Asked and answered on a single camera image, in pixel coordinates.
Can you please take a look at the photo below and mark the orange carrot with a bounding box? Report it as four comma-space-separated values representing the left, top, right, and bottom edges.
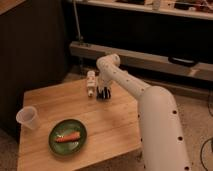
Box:
55, 131, 80, 143

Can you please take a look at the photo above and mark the grey long case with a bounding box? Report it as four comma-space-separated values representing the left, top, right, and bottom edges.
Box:
69, 41, 213, 81

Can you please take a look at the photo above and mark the green plate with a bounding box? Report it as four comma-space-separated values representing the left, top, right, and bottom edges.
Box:
48, 119, 87, 156

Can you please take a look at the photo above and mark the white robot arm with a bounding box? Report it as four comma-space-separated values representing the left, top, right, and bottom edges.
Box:
96, 54, 192, 171

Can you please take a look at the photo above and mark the clear plastic cup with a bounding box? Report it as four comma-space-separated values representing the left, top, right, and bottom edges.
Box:
16, 106, 40, 130

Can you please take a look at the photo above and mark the wooden table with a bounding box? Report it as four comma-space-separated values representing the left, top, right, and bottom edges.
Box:
18, 79, 140, 171

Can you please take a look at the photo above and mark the black cable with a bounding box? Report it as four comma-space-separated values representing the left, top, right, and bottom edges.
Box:
199, 137, 213, 171

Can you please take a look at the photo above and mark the white plastic bottle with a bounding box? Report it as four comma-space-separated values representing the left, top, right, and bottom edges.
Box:
86, 70, 96, 97

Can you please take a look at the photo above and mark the black case handle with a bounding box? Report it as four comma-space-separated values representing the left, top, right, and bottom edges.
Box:
168, 57, 198, 67

